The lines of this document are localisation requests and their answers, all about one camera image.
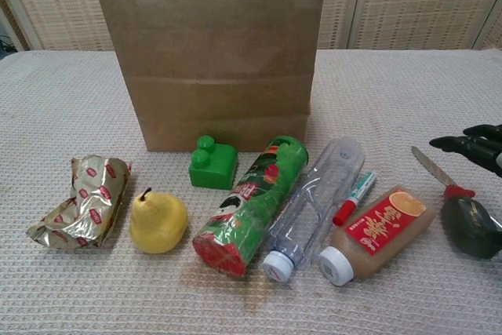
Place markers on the green chips can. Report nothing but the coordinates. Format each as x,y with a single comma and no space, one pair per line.
251,205

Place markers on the white woven tablecloth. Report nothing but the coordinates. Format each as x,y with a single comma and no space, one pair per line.
59,115

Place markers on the brown sauce bottle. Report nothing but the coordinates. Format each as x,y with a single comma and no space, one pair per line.
376,233

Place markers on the woven folding screen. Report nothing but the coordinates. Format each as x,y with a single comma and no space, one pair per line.
412,5

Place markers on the brown paper bag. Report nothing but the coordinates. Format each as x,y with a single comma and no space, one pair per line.
215,56

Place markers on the green toy block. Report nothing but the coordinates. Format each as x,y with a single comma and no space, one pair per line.
213,168

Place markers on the red capped marker pen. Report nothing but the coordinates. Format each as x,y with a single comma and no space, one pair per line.
353,201

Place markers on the black red small device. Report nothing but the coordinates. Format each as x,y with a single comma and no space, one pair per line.
474,229

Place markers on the gold red snack packet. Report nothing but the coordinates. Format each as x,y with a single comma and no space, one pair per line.
86,205

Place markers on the yellow pear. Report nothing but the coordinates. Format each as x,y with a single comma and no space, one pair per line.
157,225

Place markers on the clear plastic bottle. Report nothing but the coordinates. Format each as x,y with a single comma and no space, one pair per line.
313,197

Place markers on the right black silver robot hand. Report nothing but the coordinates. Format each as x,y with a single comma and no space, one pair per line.
482,146

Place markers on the metal table knife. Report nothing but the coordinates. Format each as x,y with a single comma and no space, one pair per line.
431,166

